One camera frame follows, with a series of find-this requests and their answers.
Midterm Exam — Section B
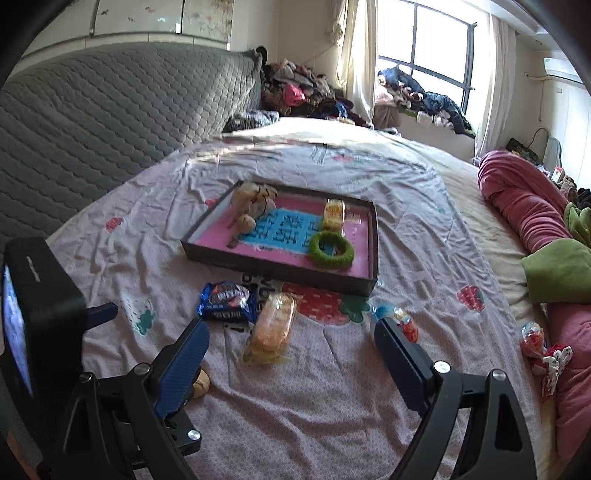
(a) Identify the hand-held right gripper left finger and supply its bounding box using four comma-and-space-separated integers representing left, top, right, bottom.
60, 318, 211, 480

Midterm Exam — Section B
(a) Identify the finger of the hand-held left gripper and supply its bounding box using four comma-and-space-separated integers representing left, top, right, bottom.
164, 408, 204, 457
85, 302, 119, 330

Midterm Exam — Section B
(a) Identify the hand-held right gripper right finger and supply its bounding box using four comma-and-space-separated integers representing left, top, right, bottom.
374, 318, 539, 480

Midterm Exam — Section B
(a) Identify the large red white egg toy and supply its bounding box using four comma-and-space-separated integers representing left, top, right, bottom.
369, 302, 420, 344

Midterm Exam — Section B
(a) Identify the blue cookie packet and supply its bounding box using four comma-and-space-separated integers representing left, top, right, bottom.
198, 282, 258, 324

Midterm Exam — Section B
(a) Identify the clear orange cake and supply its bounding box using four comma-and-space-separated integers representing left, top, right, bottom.
243, 292, 298, 365

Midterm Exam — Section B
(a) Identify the green fuzzy ring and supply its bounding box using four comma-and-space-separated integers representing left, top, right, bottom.
308, 231, 355, 271

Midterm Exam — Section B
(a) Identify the dark cardboard box tray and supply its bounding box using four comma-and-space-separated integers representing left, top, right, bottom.
181, 181, 379, 297

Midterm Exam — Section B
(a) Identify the yellow snack packet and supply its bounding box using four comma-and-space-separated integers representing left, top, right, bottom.
322, 198, 347, 232

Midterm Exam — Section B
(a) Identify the beige drawstring pouch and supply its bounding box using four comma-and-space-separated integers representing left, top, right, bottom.
230, 181, 279, 217

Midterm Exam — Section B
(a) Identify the strawberry print bed sheet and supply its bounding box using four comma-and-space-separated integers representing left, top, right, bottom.
46, 115, 559, 480

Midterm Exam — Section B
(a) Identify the red white patterned packet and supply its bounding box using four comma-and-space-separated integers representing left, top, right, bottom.
531, 344, 573, 395

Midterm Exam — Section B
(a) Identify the green cloth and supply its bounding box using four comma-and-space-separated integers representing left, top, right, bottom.
522, 203, 591, 305

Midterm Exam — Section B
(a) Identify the grey quilted headboard cover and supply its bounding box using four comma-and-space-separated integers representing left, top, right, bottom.
0, 41, 264, 252

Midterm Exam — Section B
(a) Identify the pink quilt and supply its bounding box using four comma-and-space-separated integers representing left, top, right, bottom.
478, 150, 591, 462

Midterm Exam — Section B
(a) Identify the black bag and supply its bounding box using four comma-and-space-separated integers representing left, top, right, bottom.
506, 137, 541, 160

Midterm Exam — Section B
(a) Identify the dark patterned cloth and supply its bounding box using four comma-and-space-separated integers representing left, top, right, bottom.
223, 110, 280, 133

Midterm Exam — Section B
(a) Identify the pile of dark blue clothes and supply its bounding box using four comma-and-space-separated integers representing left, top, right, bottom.
376, 66, 476, 137

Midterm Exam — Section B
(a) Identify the pile of mixed clothes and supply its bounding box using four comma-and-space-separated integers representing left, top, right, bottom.
261, 46, 375, 127

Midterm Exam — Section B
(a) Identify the cream curtain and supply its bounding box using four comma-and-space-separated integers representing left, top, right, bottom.
473, 14, 515, 160
330, 0, 378, 116

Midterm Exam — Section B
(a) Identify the black framed window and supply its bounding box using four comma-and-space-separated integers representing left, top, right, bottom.
376, 0, 495, 90

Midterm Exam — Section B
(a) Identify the white air conditioner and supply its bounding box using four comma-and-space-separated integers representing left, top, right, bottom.
542, 56, 585, 85

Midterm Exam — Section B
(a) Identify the floral panel wall cabinet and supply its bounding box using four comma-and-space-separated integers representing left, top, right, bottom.
14, 0, 232, 70

